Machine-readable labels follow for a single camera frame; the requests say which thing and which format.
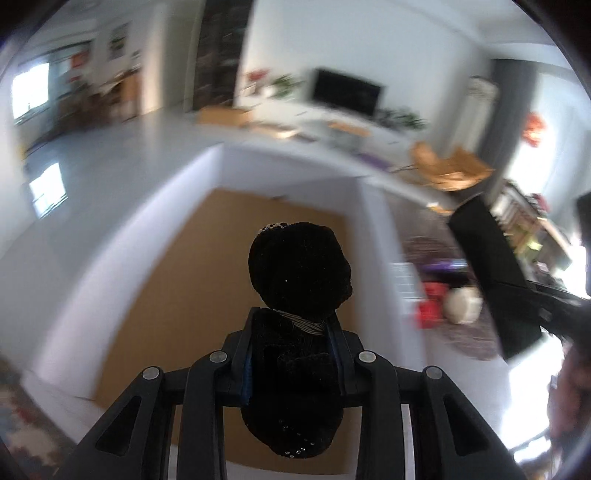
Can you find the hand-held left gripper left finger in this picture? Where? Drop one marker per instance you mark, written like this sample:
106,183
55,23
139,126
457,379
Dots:
247,383

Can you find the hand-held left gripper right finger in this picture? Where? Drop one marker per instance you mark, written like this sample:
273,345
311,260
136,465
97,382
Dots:
336,364

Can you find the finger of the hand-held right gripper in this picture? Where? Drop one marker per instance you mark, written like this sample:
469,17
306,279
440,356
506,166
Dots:
558,309

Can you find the black velvet hair bow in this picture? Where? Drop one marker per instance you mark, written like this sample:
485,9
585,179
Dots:
300,267

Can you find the white tube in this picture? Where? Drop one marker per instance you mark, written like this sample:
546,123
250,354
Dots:
404,281

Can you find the purple and teal toy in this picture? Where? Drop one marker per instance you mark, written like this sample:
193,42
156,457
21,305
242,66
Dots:
445,266

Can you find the white storage box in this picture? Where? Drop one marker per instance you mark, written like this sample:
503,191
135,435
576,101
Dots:
152,286

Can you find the person's right hand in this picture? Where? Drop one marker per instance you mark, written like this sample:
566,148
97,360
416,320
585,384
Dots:
572,392

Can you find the white round object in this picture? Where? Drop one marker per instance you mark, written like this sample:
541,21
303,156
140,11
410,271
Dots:
461,304

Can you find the small red packet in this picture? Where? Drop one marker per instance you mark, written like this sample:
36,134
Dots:
431,304

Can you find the grey curtain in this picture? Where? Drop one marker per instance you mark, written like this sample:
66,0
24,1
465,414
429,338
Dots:
508,120

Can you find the orange lounge chair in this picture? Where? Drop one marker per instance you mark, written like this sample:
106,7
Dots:
450,168

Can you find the white standing air conditioner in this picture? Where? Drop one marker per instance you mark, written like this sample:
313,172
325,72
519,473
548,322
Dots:
482,106

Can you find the purple floor mat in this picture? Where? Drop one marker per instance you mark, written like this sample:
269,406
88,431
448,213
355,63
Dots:
376,160

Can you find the large green potted plant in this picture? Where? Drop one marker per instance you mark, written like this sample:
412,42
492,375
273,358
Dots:
401,119

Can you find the patterned rug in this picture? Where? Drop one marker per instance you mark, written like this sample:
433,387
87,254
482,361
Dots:
27,415

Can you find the wooden bench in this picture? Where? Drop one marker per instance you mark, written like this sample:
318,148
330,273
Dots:
348,128

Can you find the white television cabinet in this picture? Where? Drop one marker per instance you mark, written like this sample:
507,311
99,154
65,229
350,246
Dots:
332,124

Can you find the flat screen television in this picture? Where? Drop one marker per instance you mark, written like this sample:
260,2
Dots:
347,92

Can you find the red flower arrangement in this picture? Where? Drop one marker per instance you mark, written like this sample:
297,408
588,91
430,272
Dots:
256,77

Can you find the wooden side table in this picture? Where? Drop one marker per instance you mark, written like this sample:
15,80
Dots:
127,92

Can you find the dark display cabinet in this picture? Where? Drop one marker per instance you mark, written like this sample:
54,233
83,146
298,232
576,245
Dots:
219,55

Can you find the red window poster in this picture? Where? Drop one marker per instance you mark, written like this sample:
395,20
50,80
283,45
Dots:
79,59

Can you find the red wall decoration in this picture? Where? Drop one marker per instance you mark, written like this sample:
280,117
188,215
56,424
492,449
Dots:
535,129

